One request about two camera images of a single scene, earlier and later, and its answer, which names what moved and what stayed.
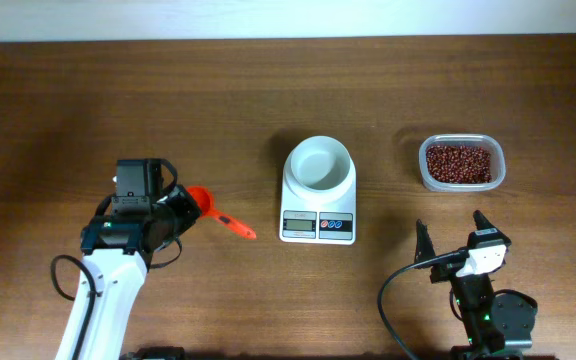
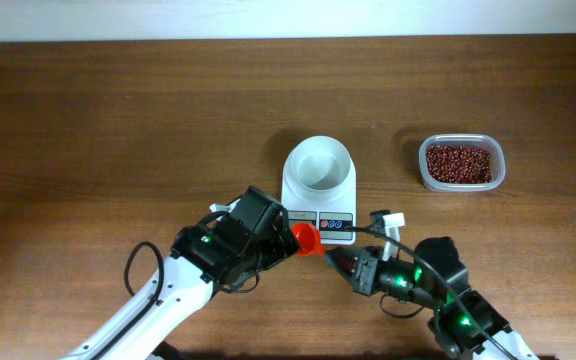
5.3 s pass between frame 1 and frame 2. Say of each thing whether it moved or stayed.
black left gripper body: moved
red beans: stayed
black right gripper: moved
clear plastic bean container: stayed
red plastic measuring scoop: moved
